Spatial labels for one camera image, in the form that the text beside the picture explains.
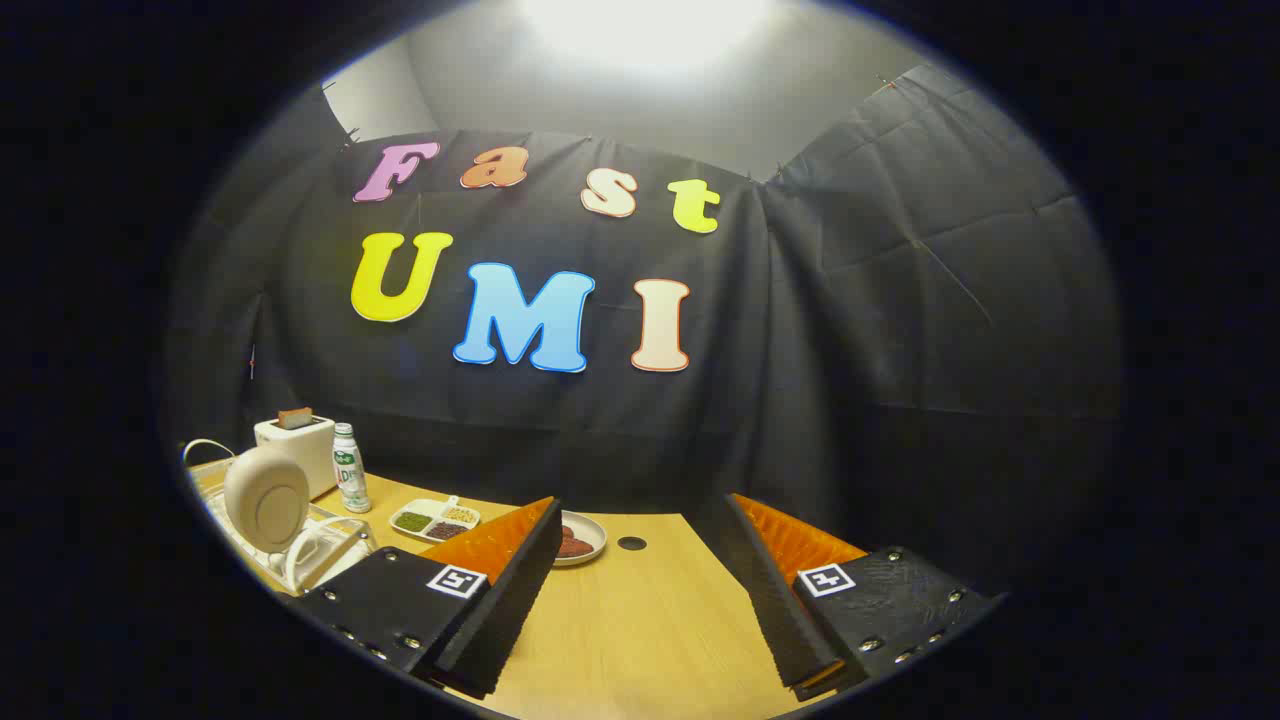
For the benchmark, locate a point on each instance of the small grey dish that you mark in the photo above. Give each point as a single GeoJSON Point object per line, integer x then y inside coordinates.
{"type": "Point", "coordinates": [594, 530]}

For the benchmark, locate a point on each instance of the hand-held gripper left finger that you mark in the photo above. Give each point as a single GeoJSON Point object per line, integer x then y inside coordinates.
{"type": "Point", "coordinates": [505, 610]}

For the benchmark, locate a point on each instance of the white bottle green label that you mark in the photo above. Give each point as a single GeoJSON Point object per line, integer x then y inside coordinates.
{"type": "Point", "coordinates": [350, 475]}

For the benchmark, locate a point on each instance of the white plate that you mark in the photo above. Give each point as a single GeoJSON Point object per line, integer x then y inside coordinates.
{"type": "Point", "coordinates": [265, 500]}

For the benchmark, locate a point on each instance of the white toaster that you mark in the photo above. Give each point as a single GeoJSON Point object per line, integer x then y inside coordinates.
{"type": "Point", "coordinates": [312, 455]}

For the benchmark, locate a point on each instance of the white divided snack dish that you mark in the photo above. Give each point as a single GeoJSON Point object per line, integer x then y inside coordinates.
{"type": "Point", "coordinates": [432, 520]}

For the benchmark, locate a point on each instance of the brown bread slice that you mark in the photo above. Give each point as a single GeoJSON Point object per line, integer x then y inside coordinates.
{"type": "Point", "coordinates": [294, 418]}

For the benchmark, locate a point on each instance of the black backdrop cloth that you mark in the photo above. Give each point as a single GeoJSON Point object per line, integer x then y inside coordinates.
{"type": "Point", "coordinates": [850, 350]}

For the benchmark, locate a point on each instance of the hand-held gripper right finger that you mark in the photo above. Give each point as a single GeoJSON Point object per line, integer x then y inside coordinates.
{"type": "Point", "coordinates": [775, 600]}

